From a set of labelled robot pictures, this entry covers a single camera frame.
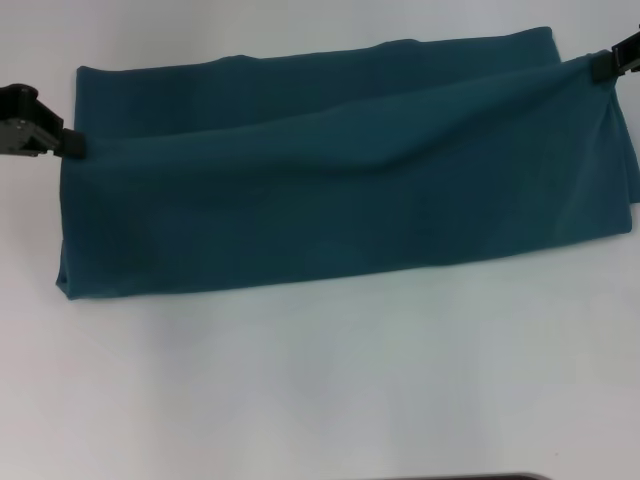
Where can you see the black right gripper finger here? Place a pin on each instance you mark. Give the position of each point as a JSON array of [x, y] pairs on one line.
[[605, 66]]

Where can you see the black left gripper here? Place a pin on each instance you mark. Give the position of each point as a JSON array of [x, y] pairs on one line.
[[17, 135]]

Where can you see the teal t-shirt with beige print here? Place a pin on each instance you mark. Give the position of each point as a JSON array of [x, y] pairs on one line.
[[325, 200]]

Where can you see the black flat panel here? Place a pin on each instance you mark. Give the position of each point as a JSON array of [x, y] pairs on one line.
[[450, 477]]

